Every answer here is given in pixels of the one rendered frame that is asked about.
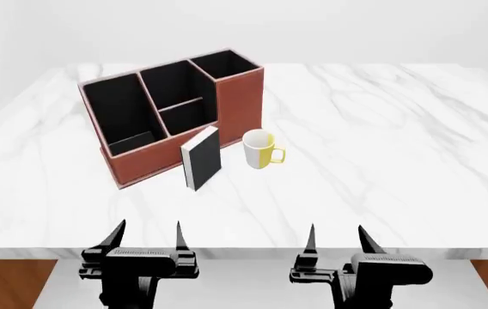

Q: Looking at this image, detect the brown leather desk caddy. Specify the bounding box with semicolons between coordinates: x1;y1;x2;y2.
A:
77;46;266;191

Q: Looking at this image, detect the white and yellow mug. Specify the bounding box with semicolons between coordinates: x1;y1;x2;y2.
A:
241;129;287;171

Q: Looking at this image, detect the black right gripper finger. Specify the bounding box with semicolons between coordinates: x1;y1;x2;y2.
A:
357;224;387;256
296;223;319;270

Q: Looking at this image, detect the black hardcover book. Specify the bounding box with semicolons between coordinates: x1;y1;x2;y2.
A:
180;124;223;193

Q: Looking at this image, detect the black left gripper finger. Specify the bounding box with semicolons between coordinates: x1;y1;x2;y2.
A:
174;220;198;260
81;219;127;265

